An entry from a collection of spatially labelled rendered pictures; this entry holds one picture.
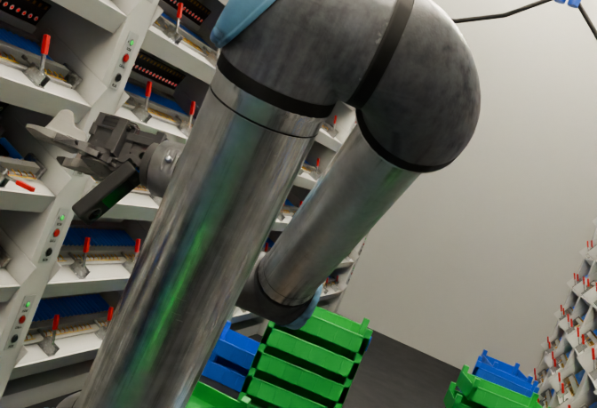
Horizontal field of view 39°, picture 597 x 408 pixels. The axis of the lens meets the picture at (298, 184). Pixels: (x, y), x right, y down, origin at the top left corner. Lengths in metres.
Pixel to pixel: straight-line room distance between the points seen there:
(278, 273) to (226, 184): 0.38
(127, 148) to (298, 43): 0.67
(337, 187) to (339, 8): 0.26
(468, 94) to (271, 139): 0.18
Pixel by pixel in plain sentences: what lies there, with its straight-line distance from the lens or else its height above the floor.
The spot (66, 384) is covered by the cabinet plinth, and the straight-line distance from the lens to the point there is 2.28.
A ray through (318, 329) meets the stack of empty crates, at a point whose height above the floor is 0.34.
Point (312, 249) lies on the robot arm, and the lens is 1.02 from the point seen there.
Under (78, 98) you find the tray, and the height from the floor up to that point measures 0.74.
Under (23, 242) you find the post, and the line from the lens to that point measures 1.78.
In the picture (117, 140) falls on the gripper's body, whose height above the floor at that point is 0.71.
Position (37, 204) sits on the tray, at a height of 0.52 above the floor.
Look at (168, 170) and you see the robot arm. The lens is 1.27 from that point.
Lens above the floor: 0.79
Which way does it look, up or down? 2 degrees down
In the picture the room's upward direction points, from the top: 22 degrees clockwise
